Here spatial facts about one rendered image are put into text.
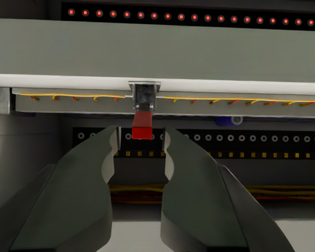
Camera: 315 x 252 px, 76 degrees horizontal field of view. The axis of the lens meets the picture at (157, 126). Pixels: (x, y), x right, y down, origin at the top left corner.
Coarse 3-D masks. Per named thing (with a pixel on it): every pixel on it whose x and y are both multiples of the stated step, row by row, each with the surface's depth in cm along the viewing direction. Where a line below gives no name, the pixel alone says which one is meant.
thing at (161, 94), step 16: (128, 96) 22; (160, 96) 21; (192, 96) 22; (208, 96) 22; (224, 96) 22; (240, 96) 22; (256, 96) 22; (272, 96) 22; (288, 96) 22; (304, 96) 22
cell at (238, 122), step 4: (220, 116) 31; (224, 116) 29; (228, 116) 28; (232, 116) 27; (236, 116) 27; (240, 116) 27; (216, 120) 32; (220, 120) 31; (224, 120) 29; (228, 120) 28; (232, 120) 27; (236, 120) 27; (240, 120) 27; (216, 124) 33; (220, 124) 32; (224, 124) 30; (228, 124) 29; (232, 124) 27; (236, 124) 27
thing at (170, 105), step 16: (16, 96) 21; (32, 96) 20; (48, 96) 21; (64, 96) 22; (80, 96) 22; (96, 96) 20; (112, 96) 20; (176, 96) 20; (48, 112) 23; (64, 112) 23; (80, 112) 22; (96, 112) 22; (112, 112) 22; (128, 112) 22; (160, 112) 22; (176, 112) 22; (192, 112) 22; (208, 112) 22; (224, 112) 22; (240, 112) 22; (256, 112) 22; (272, 112) 23; (288, 112) 23; (304, 112) 23
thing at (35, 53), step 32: (0, 32) 16; (32, 32) 16; (64, 32) 16; (96, 32) 16; (128, 32) 16; (160, 32) 16; (192, 32) 17; (224, 32) 17; (256, 32) 17; (288, 32) 17; (0, 64) 16; (32, 64) 16; (64, 64) 16; (96, 64) 16; (128, 64) 16; (160, 64) 16; (192, 64) 17; (224, 64) 17; (256, 64) 17; (288, 64) 17; (0, 96) 21; (0, 128) 22; (32, 128) 28; (192, 128) 36; (224, 128) 36; (256, 128) 36; (288, 128) 37
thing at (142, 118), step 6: (138, 108) 16; (144, 108) 16; (138, 114) 14; (144, 114) 14; (150, 114) 14; (138, 120) 13; (144, 120) 13; (150, 120) 13; (132, 126) 12; (138, 126) 12; (144, 126) 12; (150, 126) 12; (132, 132) 12; (138, 132) 12; (144, 132) 12; (150, 132) 12; (138, 138) 12; (144, 138) 12; (150, 138) 12
